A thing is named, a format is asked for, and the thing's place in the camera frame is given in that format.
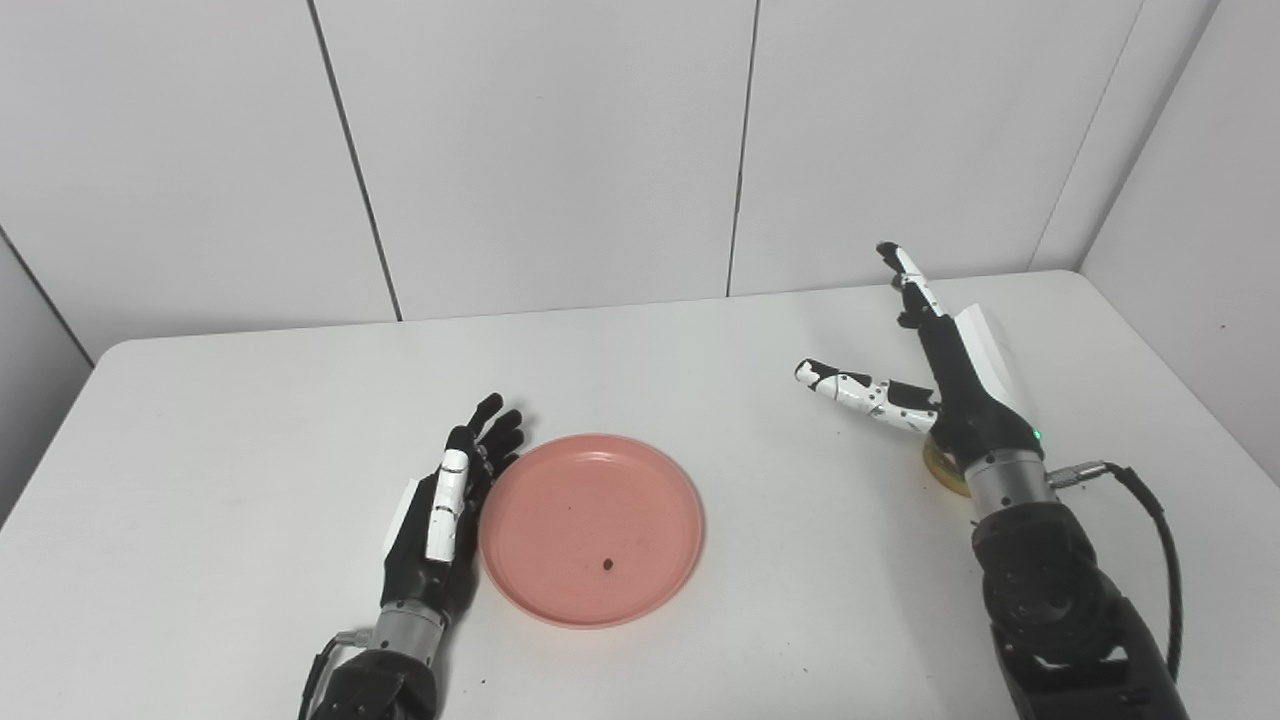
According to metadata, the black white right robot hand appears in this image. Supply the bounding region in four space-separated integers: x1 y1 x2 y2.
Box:
795 241 1043 476

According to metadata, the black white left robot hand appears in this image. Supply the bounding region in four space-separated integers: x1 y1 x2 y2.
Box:
380 393 525 616

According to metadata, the toy hamburger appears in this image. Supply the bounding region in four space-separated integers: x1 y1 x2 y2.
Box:
922 435 973 498

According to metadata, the pink round plate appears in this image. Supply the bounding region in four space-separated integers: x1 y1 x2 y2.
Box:
478 433 705 630

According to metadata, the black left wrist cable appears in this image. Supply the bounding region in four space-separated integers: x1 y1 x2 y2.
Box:
298 630 373 720

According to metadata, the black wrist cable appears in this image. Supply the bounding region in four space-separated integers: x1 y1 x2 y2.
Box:
1045 460 1184 691
298 630 373 720

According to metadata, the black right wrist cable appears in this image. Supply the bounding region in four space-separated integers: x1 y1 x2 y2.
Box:
1045 460 1184 691

